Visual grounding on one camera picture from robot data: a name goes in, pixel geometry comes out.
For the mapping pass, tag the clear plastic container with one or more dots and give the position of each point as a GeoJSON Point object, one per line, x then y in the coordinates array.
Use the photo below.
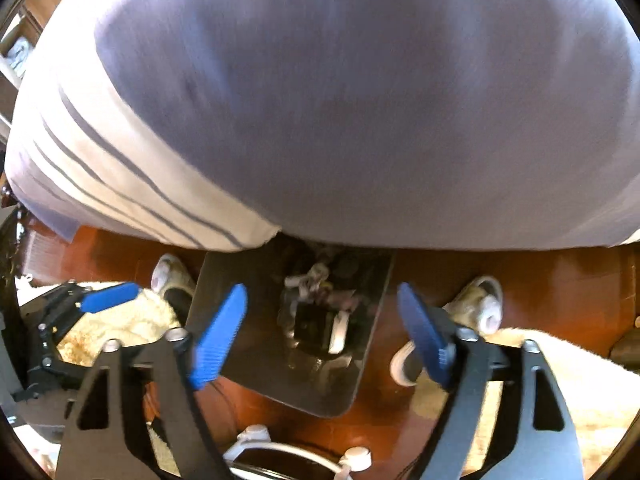
{"type": "Point", "coordinates": [287, 320]}

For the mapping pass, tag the black box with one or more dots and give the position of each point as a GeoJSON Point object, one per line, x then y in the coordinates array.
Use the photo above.
{"type": "Point", "coordinates": [315, 327]}

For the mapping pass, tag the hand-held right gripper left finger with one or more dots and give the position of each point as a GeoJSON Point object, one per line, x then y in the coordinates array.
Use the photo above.
{"type": "Point", "coordinates": [220, 335]}

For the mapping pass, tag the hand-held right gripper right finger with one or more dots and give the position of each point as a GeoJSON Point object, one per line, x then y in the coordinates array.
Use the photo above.
{"type": "Point", "coordinates": [425, 335]}

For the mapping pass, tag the person's white slipper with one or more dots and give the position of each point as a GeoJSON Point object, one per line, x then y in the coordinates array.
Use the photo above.
{"type": "Point", "coordinates": [475, 305]}
{"type": "Point", "coordinates": [170, 275]}

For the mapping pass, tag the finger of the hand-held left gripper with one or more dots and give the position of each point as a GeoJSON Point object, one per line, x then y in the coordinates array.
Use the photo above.
{"type": "Point", "coordinates": [110, 297]}

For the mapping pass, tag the blue white striped bed cover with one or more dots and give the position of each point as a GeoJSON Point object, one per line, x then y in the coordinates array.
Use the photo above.
{"type": "Point", "coordinates": [325, 110]}

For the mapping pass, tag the black rectangular bin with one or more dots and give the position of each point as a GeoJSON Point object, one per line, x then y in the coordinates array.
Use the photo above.
{"type": "Point", "coordinates": [240, 300]}

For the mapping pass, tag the person's left white slipper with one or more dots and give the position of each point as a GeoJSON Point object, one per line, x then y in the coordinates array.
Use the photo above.
{"type": "Point", "coordinates": [170, 275]}

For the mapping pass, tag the person's right white slipper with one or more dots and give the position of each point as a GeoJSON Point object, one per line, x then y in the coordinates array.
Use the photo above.
{"type": "Point", "coordinates": [475, 305]}

